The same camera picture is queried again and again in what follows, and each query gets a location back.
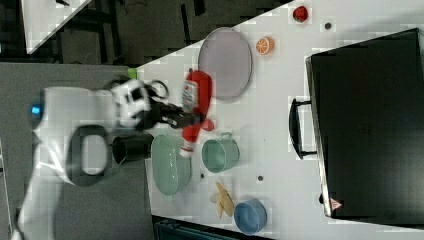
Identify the black cylinder container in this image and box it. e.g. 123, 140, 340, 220
112, 134, 154, 164

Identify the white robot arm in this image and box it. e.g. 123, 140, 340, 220
11, 79, 206, 240

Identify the plush peeled banana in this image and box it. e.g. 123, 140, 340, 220
209, 182, 235, 218

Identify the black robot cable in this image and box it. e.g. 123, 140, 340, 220
106, 75, 170, 101

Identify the red tomato toy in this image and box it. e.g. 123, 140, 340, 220
292, 6, 309, 23

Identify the grey round plate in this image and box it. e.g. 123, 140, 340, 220
198, 27, 253, 101

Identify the green cup with handle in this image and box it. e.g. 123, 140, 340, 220
201, 132, 240, 173

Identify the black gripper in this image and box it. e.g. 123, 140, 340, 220
136, 102, 200, 131

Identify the silver toaster oven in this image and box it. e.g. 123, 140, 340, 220
289, 28, 424, 229

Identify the red plush ketchup bottle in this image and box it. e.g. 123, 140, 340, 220
179, 70, 213, 158

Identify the blue table frame rail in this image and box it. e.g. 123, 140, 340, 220
154, 220, 254, 240

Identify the green colander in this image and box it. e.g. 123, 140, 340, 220
151, 134, 192, 197

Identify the orange slice toy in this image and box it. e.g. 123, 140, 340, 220
256, 36, 275, 55

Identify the blue cup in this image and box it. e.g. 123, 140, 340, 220
234, 199, 268, 235

